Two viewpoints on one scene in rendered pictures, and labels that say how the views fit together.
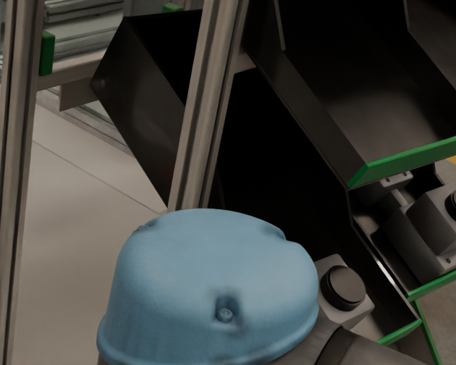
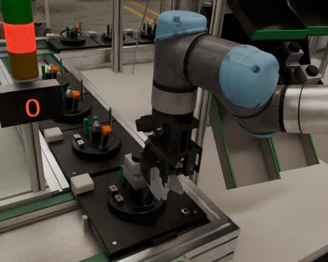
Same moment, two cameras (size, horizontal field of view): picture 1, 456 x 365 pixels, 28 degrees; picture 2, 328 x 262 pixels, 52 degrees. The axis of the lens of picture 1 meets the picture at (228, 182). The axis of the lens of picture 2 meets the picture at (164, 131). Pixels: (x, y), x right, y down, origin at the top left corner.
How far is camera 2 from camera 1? 30 cm
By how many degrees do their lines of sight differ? 22
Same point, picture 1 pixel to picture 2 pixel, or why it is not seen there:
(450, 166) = not seen: outside the picture
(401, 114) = (279, 26)
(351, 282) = not seen: hidden behind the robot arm
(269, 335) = (186, 26)
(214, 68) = (217, 9)
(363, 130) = (263, 28)
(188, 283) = (169, 15)
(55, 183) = not seen: hidden behind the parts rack
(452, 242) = (306, 81)
